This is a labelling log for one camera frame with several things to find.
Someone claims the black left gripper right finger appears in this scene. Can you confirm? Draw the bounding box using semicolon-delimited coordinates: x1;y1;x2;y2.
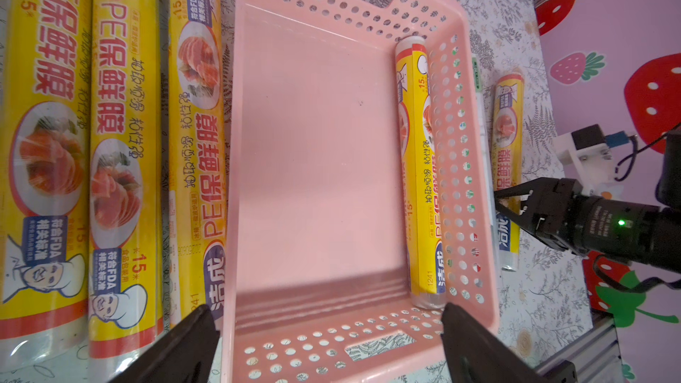
441;303;547;383

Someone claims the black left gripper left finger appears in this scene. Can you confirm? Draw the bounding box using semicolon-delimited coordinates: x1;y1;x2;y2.
112;304;220;383

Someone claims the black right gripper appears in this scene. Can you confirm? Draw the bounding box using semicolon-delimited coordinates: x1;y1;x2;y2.
494;177;680;271

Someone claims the yellow plastic wrap roll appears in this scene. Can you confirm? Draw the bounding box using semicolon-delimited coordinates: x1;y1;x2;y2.
395;35;446;310
168;0;227;326
491;73;524;271
1;0;92;372
88;0;161;382

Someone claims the clear white plastic wrap roll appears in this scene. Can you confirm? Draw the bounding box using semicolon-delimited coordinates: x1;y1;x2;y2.
471;53;502;278

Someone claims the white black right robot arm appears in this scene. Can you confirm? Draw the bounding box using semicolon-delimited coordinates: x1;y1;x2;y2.
494;131;680;273

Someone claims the pink plastic basket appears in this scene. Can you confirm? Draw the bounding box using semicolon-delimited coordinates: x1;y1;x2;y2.
223;0;499;382

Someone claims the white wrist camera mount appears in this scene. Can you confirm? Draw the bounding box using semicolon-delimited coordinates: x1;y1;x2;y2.
553;124;631;200

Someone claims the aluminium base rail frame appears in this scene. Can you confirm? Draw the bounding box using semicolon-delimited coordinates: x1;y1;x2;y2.
535;311;626;382

